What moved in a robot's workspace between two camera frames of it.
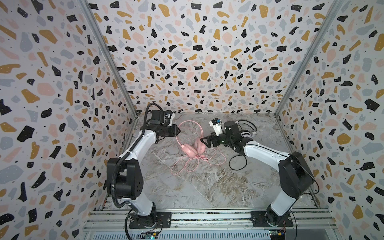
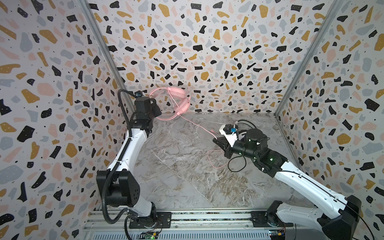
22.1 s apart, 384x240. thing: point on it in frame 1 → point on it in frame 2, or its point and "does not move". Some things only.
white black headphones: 247,133 does not move
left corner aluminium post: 107,53 does not move
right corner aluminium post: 335,6 does not move
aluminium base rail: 113,224 does not move
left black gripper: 173,133 → 156,110
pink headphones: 188,150 → 181,103
